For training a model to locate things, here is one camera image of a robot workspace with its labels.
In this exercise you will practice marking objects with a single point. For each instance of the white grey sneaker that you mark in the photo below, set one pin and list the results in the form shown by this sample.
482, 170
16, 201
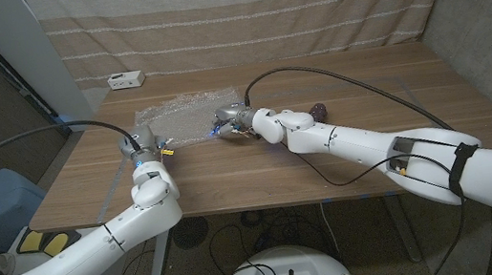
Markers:
3, 265

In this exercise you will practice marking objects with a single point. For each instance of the dark purple pine cone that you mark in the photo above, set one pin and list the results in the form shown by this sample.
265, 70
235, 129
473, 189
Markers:
318, 112

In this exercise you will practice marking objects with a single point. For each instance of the clear bubble wrap sheet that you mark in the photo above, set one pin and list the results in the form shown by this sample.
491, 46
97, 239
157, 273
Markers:
185, 117

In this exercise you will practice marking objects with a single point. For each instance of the yellow black foot pedal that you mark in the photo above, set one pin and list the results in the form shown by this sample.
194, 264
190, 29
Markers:
48, 243

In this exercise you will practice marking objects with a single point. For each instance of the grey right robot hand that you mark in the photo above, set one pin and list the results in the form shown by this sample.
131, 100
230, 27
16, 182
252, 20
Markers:
233, 117

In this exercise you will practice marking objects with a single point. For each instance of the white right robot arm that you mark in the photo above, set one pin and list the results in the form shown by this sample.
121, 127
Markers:
423, 161

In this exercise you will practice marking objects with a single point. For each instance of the round black floor fan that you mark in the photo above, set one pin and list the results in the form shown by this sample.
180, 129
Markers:
190, 232

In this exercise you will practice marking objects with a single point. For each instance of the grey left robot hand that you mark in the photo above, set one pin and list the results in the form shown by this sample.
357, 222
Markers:
143, 142

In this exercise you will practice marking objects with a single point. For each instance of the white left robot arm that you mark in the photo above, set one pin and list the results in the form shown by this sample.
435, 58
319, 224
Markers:
98, 254

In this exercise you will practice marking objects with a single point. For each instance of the beige striped curtain backdrop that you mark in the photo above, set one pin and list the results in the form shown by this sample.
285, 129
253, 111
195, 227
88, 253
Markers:
235, 23

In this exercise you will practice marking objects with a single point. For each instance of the white table leg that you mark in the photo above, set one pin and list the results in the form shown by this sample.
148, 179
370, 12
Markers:
161, 265
404, 231

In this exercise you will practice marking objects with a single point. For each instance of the white power strip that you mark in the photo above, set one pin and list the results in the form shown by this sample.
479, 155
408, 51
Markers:
126, 80

